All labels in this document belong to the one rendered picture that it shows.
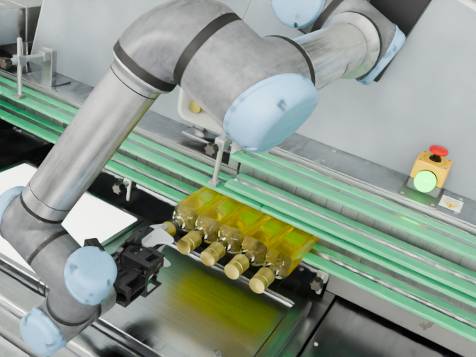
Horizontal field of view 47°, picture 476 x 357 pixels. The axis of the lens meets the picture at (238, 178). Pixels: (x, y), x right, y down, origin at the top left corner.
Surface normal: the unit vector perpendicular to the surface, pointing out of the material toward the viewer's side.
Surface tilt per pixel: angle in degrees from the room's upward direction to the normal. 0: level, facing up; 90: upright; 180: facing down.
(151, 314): 90
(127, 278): 90
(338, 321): 90
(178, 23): 34
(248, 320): 90
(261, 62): 63
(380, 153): 0
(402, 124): 0
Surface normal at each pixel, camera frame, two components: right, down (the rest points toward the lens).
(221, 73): -0.25, 0.06
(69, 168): -0.02, 0.43
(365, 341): 0.18, -0.86
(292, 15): -0.60, 0.26
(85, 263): 0.51, -0.64
